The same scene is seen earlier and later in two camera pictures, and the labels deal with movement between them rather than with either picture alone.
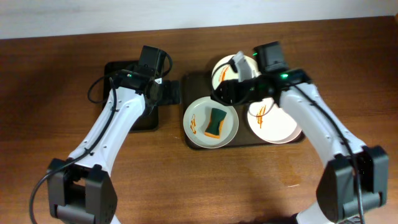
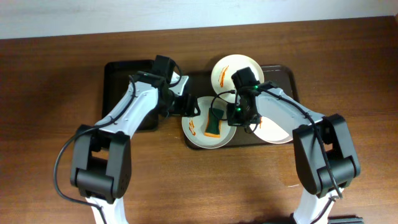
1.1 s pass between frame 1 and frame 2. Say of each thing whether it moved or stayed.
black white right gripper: moved
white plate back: stayed
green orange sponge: stayed
